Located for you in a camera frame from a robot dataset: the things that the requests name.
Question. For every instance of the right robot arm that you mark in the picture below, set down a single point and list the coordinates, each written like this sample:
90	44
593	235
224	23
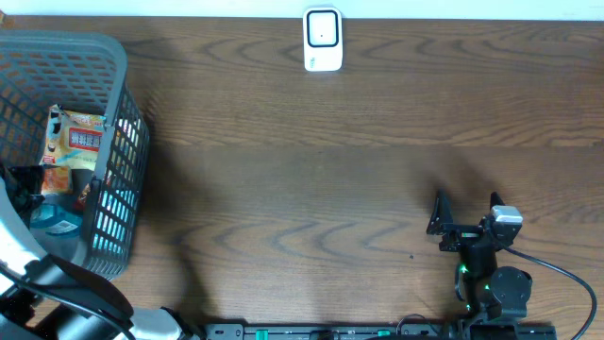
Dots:
493	293

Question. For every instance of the grey plastic shopping basket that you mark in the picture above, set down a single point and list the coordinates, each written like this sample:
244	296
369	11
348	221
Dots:
84	73

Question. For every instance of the yellow snack bag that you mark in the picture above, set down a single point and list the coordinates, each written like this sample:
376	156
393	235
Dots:
72	138

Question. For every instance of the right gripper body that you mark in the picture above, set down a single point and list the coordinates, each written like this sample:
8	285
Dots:
461	243

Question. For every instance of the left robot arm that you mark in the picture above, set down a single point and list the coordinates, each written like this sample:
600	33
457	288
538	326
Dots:
46	297

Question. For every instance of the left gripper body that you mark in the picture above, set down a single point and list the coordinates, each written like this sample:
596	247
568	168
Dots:
15	180

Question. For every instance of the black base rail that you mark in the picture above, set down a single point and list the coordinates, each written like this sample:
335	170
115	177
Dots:
420	331

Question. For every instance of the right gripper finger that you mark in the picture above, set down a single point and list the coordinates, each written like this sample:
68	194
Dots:
496	200
441	219

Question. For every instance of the brown chocolate bar wrapper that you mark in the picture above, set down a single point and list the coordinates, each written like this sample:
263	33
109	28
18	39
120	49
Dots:
80	202

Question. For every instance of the teal mouthwash bottle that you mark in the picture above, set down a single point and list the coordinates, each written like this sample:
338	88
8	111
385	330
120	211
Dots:
53	220

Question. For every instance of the white barcode scanner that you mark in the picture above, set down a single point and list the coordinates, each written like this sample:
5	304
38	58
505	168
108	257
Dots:
323	43

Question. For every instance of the small orange snack packet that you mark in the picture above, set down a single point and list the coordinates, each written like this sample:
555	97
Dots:
57	181

